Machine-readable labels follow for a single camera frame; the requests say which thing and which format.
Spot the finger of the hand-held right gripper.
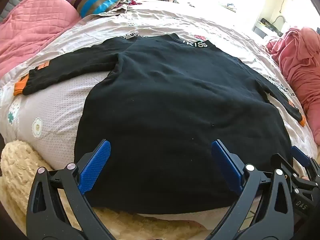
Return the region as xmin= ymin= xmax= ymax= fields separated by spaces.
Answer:
xmin=290 ymin=145 xmax=320 ymax=180
xmin=271 ymin=153 xmax=304 ymax=188

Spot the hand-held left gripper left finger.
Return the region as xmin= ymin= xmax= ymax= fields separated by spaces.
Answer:
xmin=26 ymin=139 xmax=118 ymax=240

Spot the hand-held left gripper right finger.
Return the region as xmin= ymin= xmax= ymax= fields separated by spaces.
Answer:
xmin=205 ymin=139 xmax=299 ymax=240

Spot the black sweater with orange cuffs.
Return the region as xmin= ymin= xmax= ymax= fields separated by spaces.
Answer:
xmin=14 ymin=33 xmax=307 ymax=215

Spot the printed pale bedsheet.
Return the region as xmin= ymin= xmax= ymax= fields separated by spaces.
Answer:
xmin=0 ymin=5 xmax=318 ymax=230

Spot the cream fuzzy blanket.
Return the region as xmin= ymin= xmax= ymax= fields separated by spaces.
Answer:
xmin=0 ymin=140 xmax=208 ymax=240

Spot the pink crumpled cloth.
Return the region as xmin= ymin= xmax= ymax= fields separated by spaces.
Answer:
xmin=266 ymin=27 xmax=320 ymax=145

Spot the white desk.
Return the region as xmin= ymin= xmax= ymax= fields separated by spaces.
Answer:
xmin=254 ymin=17 xmax=285 ymax=39

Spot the pink quilted pillow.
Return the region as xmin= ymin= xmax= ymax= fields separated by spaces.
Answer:
xmin=0 ymin=0 xmax=82 ymax=80

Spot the beige crumpled cloth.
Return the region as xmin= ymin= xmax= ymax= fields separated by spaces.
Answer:
xmin=101 ymin=4 xmax=140 ymax=17

